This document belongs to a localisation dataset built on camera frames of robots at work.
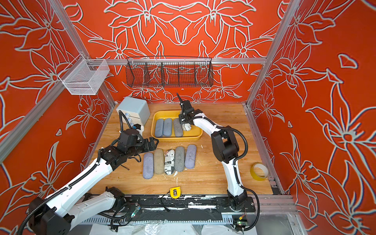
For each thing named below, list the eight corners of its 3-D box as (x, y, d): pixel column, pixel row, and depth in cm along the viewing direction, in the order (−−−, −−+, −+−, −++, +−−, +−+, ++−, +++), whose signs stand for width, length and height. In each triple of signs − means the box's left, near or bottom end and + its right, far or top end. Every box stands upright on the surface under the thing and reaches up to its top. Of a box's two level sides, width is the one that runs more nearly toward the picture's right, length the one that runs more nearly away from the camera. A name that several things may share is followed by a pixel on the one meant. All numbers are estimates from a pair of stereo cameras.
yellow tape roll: (252, 180, 82) (255, 179, 79) (248, 164, 88) (250, 162, 85) (269, 180, 82) (271, 178, 79) (263, 164, 88) (265, 162, 85)
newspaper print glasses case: (163, 175, 84) (162, 173, 82) (165, 151, 94) (164, 149, 91) (174, 175, 84) (173, 173, 82) (175, 151, 94) (175, 149, 91)
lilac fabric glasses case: (184, 167, 87) (184, 165, 84) (187, 146, 96) (187, 144, 94) (195, 169, 86) (195, 167, 84) (196, 147, 96) (197, 145, 93)
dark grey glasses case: (173, 171, 85) (173, 169, 83) (175, 148, 95) (174, 146, 93) (184, 171, 85) (184, 169, 83) (184, 148, 95) (184, 146, 93)
